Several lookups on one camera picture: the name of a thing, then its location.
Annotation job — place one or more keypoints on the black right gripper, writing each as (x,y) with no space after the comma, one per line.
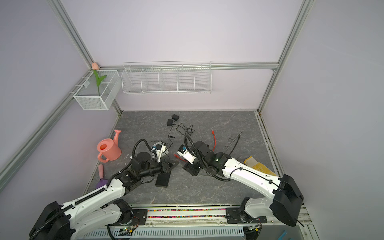
(191,169)

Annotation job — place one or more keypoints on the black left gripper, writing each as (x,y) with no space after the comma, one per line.
(165,167)

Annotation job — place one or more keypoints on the black network switch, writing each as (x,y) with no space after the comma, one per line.
(163,180)

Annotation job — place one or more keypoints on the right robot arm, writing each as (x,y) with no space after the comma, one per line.
(282,196)

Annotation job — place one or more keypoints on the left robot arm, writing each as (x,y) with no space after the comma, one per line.
(105,205)

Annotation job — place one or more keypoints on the yellow work glove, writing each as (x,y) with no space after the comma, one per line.
(253,163)

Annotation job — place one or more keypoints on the pink watering can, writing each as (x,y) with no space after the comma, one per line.
(109,149)

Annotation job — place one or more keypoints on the purple garden trowel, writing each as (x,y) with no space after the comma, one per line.
(102,181)

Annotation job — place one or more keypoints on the artificial tulip flower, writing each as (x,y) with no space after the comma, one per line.
(99,79)

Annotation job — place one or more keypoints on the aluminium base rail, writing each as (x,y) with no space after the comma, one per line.
(198,222)

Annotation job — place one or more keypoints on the long white wire basket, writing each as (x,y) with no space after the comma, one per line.
(167,77)

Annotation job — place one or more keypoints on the small white wire basket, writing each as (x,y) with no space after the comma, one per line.
(87,94)

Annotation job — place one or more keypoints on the aluminium frame rail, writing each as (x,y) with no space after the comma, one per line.
(30,145)

